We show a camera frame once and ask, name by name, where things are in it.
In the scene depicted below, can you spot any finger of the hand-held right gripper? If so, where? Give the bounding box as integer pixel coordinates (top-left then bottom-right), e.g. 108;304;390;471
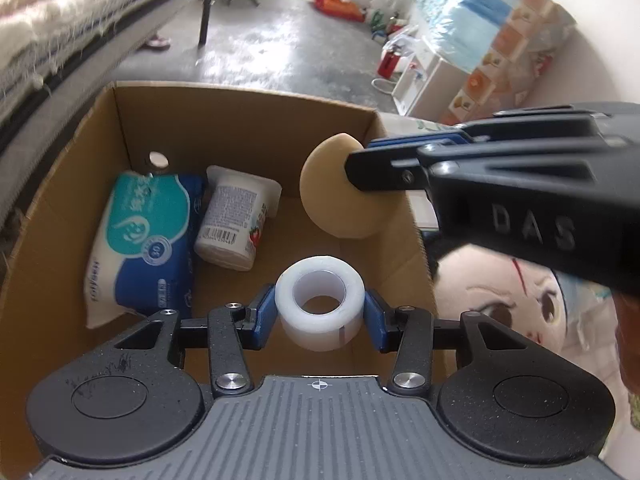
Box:
345;146;441;193
367;105;608;151

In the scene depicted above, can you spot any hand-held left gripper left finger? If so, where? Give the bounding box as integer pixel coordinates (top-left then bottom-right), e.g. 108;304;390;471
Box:
102;285;278;398

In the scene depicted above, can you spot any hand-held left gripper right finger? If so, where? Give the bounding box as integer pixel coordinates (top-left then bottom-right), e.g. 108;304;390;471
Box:
364;290;543;401

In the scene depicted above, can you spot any white tape roll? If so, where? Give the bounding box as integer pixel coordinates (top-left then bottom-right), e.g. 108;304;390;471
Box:
274;255;368;352

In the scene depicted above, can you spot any beige round sponge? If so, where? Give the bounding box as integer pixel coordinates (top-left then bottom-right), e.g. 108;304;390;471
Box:
299;132;386;240

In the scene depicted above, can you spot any brown cardboard box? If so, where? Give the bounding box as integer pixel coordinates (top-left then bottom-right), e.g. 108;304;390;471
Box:
0;81;448;476

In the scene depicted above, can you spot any white yogurt cup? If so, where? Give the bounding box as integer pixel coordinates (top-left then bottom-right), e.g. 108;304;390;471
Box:
193;165;282;272

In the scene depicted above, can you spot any bag of blue face masks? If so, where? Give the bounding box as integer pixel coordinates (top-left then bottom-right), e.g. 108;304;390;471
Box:
555;267;621;356

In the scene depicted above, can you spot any blue and teal tissue pack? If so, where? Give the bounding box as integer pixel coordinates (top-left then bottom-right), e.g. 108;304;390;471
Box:
85;171;208;330

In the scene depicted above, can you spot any person's right forearm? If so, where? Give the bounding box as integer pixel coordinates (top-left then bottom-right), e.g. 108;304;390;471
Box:
611;287;640;431

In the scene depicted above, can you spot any white water dispenser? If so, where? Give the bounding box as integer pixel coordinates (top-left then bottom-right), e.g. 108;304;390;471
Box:
392;37;473;121

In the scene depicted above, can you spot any red bottle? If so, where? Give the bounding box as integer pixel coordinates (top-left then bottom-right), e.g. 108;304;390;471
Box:
377;42;403;78

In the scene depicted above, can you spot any plush doll with red shirt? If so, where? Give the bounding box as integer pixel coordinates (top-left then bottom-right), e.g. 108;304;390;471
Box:
422;232;626;356

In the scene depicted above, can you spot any orange patterned folded board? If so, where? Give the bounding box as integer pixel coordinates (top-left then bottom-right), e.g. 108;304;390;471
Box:
440;0;576;126

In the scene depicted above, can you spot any blue water dispenser bottle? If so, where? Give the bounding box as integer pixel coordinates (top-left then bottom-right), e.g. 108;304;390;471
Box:
430;0;521;73

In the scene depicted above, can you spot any white plastic bag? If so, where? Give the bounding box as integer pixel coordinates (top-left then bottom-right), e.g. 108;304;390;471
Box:
367;0;398;23

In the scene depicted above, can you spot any bed with grey mattress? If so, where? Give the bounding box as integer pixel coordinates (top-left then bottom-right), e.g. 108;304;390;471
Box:
0;0;216;221

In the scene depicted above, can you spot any white lace bed sheet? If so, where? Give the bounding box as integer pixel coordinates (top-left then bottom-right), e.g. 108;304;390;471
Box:
0;0;166;96

